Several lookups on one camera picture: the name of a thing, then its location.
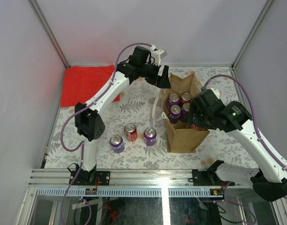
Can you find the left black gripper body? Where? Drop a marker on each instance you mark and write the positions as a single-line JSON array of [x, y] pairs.
[[148, 72]]

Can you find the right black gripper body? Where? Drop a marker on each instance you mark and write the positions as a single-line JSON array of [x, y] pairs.
[[201, 119]]

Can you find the purple fanta can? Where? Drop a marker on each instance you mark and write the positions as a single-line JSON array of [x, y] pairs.
[[150, 136], [174, 114], [173, 99], [184, 112], [117, 144]]

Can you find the red coke can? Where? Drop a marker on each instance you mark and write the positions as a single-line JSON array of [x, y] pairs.
[[130, 131], [197, 128], [185, 98]]

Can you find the brown jute canvas bag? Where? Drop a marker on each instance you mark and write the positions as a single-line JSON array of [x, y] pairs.
[[180, 138]]

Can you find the red coke can front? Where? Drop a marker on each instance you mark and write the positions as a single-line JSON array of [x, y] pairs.
[[130, 131]]

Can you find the purple fanta can front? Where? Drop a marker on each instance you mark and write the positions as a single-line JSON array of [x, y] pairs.
[[117, 144]]

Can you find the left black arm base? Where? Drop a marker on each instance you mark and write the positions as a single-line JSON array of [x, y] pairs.
[[88, 178]]

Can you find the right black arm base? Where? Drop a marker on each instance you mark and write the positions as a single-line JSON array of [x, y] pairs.
[[207, 177]]

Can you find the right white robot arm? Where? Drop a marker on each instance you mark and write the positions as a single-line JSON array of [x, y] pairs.
[[269, 179]]

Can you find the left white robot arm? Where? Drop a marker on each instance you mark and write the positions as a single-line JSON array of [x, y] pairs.
[[144, 63]]

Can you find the red folded cloth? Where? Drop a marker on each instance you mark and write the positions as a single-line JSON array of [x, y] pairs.
[[82, 83]]

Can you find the floral patterned tablecloth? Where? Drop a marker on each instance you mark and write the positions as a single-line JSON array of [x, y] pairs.
[[135, 106]]

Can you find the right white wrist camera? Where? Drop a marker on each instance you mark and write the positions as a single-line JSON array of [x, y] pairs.
[[215, 91]]

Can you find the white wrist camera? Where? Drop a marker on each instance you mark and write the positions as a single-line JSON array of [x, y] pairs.
[[215, 91], [157, 54]]

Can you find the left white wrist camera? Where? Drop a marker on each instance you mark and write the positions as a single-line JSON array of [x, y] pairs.
[[157, 54]]

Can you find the aluminium front rail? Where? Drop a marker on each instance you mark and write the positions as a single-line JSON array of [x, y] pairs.
[[125, 178]]

